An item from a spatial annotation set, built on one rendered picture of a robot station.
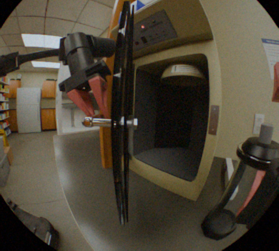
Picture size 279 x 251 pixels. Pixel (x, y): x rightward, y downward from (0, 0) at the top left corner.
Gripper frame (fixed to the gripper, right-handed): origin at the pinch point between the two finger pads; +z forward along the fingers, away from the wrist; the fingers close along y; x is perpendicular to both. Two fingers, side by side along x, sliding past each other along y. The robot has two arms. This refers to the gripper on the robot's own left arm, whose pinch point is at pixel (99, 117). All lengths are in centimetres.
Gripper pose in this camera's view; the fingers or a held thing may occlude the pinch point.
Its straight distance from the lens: 21.4
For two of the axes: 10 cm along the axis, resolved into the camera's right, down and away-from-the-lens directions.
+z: 3.8, 9.2, 0.9
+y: -9.2, 3.8, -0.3
